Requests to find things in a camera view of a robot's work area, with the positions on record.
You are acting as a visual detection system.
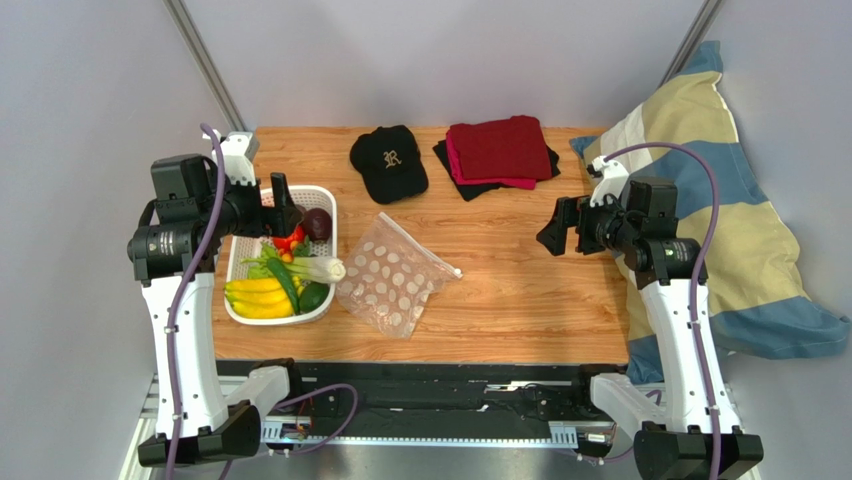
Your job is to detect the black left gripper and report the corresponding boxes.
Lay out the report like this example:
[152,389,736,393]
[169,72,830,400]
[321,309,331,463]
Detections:
[198,170,302,239]

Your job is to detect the clear polka dot zip bag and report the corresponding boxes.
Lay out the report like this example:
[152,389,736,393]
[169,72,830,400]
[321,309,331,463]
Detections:
[335,212,463,339]

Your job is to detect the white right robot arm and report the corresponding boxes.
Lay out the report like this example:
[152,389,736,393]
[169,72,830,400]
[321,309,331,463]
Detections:
[537,178,764,479]

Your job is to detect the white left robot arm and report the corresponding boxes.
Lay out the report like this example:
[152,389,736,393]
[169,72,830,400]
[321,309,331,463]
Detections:
[127,154,302,468]

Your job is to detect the dark purple round fruit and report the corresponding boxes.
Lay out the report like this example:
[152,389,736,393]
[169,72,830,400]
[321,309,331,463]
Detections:
[302,208,334,241]

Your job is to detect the red tomato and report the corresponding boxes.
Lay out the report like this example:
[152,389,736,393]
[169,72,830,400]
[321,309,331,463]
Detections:
[272,225,306,253]

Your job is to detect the green chili pepper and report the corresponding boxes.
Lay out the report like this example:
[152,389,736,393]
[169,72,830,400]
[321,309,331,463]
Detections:
[266,258,300,314]

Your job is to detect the white perforated plastic basket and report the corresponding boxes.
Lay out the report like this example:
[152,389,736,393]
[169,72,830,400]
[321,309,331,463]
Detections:
[224,185,338,326]

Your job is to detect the green avocado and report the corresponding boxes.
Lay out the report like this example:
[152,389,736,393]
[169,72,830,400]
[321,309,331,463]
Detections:
[299,282,330,314]

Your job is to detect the yellow banana bunch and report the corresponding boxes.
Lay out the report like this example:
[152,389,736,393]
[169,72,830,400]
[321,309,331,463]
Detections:
[224,278,296,320]

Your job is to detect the dark red folded cloth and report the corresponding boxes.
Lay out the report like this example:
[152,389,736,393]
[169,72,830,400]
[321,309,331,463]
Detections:
[447,115,553,183]

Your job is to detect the black baseball cap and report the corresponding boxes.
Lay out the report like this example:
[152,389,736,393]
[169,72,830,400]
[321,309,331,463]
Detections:
[349,125,429,205]

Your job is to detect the blue yellow striped pillow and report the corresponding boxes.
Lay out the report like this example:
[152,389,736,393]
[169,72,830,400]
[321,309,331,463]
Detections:
[571,41,851,360]

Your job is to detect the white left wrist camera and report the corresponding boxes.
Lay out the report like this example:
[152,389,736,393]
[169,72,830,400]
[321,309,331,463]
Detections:
[202,129,260,186]

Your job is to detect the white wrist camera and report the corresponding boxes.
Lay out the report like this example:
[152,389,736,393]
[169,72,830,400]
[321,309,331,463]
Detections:
[586,156,629,207]
[202,129,260,186]

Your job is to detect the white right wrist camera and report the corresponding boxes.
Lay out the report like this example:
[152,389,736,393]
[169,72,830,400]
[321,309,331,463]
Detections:
[586,156,629,207]

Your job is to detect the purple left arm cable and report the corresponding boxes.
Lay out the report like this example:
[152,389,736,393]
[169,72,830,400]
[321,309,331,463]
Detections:
[162,122,229,480]

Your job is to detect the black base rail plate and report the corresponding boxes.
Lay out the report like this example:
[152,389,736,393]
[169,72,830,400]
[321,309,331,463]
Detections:
[216,359,630,441]

